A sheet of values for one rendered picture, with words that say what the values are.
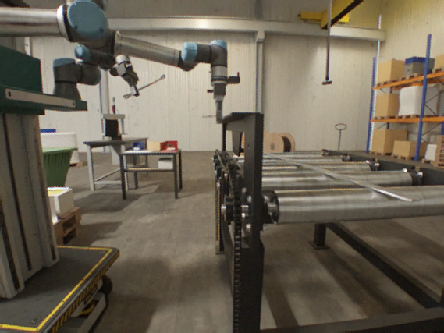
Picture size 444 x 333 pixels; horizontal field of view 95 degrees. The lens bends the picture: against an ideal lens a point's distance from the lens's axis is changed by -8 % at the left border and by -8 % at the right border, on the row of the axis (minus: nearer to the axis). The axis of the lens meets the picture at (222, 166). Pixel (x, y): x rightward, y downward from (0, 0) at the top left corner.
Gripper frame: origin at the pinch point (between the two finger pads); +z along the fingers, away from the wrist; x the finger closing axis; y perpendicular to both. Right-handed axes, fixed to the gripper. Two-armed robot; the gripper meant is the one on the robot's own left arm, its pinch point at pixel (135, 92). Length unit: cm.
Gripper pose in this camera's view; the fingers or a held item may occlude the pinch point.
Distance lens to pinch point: 130.8
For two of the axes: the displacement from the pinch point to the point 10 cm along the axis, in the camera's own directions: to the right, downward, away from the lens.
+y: 9.1, -3.8, -1.5
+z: 3.8, 9.3, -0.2
